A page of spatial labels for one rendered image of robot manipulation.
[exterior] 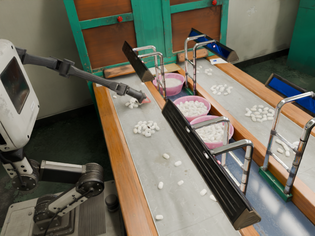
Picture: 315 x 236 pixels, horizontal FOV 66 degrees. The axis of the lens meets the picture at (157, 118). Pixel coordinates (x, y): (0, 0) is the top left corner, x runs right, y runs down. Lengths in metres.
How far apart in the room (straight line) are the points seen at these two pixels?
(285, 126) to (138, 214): 1.00
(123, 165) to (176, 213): 0.38
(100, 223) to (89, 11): 1.49
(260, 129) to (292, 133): 0.17
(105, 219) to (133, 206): 0.38
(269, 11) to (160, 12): 2.26
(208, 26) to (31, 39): 1.78
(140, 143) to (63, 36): 1.80
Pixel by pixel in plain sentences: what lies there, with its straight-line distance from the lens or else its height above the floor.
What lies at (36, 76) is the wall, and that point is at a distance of 3.05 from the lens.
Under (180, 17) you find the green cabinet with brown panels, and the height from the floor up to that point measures 1.16.
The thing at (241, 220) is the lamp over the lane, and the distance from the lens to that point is 0.72.
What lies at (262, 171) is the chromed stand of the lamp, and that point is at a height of 0.70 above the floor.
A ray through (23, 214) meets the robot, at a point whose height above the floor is 0.47.
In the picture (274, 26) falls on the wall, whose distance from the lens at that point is 4.30.
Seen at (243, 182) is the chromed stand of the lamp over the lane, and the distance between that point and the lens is 1.03.
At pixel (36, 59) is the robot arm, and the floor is 1.24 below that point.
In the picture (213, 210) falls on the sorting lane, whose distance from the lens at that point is 1.14.
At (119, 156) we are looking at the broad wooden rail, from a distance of 1.37.
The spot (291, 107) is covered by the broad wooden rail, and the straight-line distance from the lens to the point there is 1.77.
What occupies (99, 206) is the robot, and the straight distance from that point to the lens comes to 1.56.
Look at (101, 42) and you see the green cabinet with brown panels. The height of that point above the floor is 1.08.
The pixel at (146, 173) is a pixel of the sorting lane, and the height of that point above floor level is 0.74.
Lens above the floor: 1.68
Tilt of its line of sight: 35 degrees down
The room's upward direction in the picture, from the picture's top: 7 degrees counter-clockwise
